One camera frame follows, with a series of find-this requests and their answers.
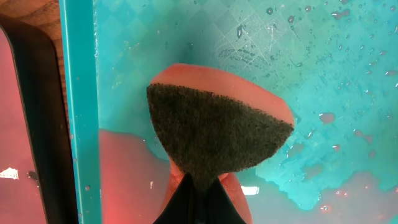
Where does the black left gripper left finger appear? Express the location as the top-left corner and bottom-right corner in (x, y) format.
(154, 174), (197, 224)

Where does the black tray with pink water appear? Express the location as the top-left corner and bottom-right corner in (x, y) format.
(1, 15), (78, 223)

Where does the pink and green sponge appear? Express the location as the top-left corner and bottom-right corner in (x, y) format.
(146, 63), (294, 223)

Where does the teal plastic tray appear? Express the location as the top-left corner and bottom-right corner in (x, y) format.
(60, 0), (397, 223)

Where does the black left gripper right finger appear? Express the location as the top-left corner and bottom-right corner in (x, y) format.
(201, 179), (246, 224)

